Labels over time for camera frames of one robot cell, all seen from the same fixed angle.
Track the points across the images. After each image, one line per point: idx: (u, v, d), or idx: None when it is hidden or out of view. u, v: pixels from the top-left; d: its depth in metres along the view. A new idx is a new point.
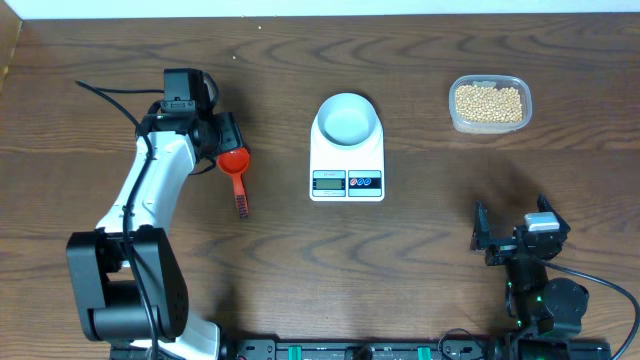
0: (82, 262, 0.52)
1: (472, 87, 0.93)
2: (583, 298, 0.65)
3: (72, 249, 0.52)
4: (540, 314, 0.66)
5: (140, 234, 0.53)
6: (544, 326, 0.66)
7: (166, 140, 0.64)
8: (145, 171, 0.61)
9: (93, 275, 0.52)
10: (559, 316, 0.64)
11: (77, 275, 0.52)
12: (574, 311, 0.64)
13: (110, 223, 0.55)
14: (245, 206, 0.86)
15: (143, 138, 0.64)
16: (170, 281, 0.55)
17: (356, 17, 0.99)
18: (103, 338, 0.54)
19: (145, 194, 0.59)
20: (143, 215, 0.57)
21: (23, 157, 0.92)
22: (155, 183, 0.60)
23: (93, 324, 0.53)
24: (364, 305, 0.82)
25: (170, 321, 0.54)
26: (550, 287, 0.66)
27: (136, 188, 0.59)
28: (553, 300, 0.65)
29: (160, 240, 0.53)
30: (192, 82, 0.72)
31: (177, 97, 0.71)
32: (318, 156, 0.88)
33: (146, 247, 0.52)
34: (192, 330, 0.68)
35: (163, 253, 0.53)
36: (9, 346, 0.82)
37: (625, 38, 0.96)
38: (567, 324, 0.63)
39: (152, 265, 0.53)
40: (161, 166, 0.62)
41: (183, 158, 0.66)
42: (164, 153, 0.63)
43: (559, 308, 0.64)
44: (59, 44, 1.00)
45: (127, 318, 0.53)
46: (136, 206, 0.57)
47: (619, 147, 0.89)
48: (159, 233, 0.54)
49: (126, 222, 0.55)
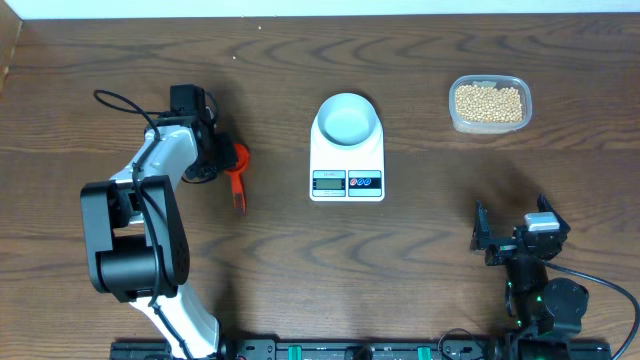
0: (94, 209, 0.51)
1: (472, 87, 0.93)
2: (583, 299, 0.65)
3: (86, 196, 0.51)
4: (540, 314, 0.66)
5: (148, 180, 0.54)
6: (543, 326, 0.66)
7: (174, 129, 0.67)
8: (152, 147, 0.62)
9: (103, 219, 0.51)
10: (558, 317, 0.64)
11: (88, 221, 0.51)
12: (574, 311, 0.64)
13: (120, 177, 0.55)
14: (243, 205, 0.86)
15: (150, 129, 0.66)
16: (176, 230, 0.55)
17: (356, 17, 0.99)
18: (109, 288, 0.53)
19: (153, 160, 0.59)
20: (152, 173, 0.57)
21: (23, 157, 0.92)
22: (163, 156, 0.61)
23: (100, 273, 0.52)
24: (364, 305, 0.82)
25: (175, 268, 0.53)
26: (550, 287, 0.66)
27: (144, 155, 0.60)
28: (553, 300, 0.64)
29: (168, 183, 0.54)
30: (198, 93, 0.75)
31: (182, 107, 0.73)
32: (318, 156, 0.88)
33: (155, 188, 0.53)
34: (197, 312, 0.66)
35: (171, 199, 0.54)
36: (10, 345, 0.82)
37: (625, 38, 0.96)
38: (567, 325, 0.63)
39: (160, 205, 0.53)
40: (170, 145, 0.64)
41: (187, 146, 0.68)
42: (172, 137, 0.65)
43: (559, 308, 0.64)
44: (59, 44, 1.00)
45: (133, 265, 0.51)
46: (145, 167, 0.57)
47: (619, 147, 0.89)
48: (167, 178, 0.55)
49: (136, 175, 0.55)
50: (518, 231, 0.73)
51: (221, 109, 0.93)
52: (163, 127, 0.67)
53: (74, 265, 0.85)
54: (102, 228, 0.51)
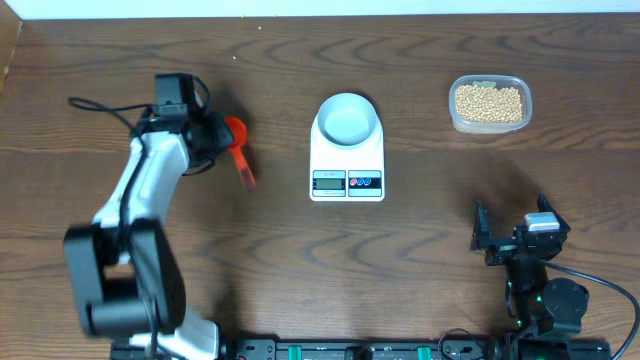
0: (79, 256, 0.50)
1: (472, 87, 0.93)
2: (583, 298, 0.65)
3: (70, 243, 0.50)
4: (540, 314, 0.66)
5: (136, 224, 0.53)
6: (544, 326, 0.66)
7: (160, 140, 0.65)
8: (139, 167, 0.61)
9: (90, 267, 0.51)
10: (559, 317, 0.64)
11: (75, 268, 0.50)
12: (574, 311, 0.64)
13: (105, 216, 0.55)
14: (252, 181, 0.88)
15: (136, 139, 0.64)
16: (169, 273, 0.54)
17: (356, 17, 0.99)
18: (103, 333, 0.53)
19: (140, 190, 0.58)
20: (138, 209, 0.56)
21: (24, 157, 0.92)
22: (150, 181, 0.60)
23: (92, 319, 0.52)
24: (364, 305, 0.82)
25: (168, 313, 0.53)
26: (550, 287, 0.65)
27: (131, 183, 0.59)
28: (553, 300, 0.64)
29: (156, 226, 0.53)
30: (185, 86, 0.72)
31: (170, 101, 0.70)
32: (319, 156, 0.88)
33: (143, 235, 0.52)
34: (191, 328, 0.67)
35: (160, 244, 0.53)
36: (11, 345, 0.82)
37: (625, 37, 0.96)
38: (567, 325, 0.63)
39: (149, 252, 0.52)
40: (156, 164, 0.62)
41: (176, 157, 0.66)
42: (158, 151, 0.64)
43: (559, 308, 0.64)
44: (59, 44, 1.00)
45: (126, 311, 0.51)
46: (132, 200, 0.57)
47: (620, 147, 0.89)
48: (156, 222, 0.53)
49: (121, 214, 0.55)
50: (518, 231, 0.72)
51: (221, 110, 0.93)
52: (148, 135, 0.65)
53: None
54: (89, 275, 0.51)
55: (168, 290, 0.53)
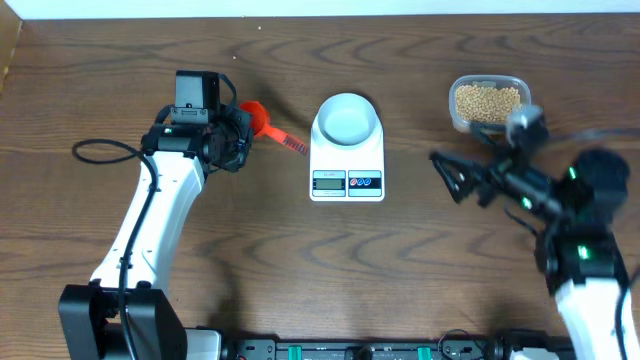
0: (73, 317, 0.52)
1: (472, 87, 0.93)
2: (623, 167, 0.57)
3: (65, 304, 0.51)
4: (577, 193, 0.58)
5: (137, 294, 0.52)
6: (584, 204, 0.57)
7: (171, 168, 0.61)
8: (147, 206, 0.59)
9: (84, 332, 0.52)
10: (602, 186, 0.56)
11: (68, 326, 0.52)
12: (615, 178, 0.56)
13: (107, 276, 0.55)
14: (298, 144, 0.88)
15: (146, 164, 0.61)
16: (164, 339, 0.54)
17: (356, 17, 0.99)
18: None
19: (144, 242, 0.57)
20: (141, 268, 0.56)
21: (23, 157, 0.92)
22: (155, 228, 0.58)
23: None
24: (364, 305, 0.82)
25: None
26: (584, 158, 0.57)
27: (135, 232, 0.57)
28: (592, 170, 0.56)
29: (157, 304, 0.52)
30: (204, 88, 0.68)
31: (189, 104, 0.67)
32: (319, 156, 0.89)
33: (141, 307, 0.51)
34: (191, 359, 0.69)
35: (157, 317, 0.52)
36: (9, 345, 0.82)
37: (625, 37, 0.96)
38: (609, 196, 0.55)
39: (142, 325, 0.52)
40: (165, 203, 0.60)
41: (188, 188, 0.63)
42: (168, 185, 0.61)
43: (601, 177, 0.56)
44: (59, 44, 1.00)
45: None
46: (134, 256, 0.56)
47: (620, 147, 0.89)
48: (158, 294, 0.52)
49: (122, 274, 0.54)
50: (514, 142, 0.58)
51: None
52: (159, 151, 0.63)
53: (74, 265, 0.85)
54: (83, 335, 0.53)
55: (163, 355, 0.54)
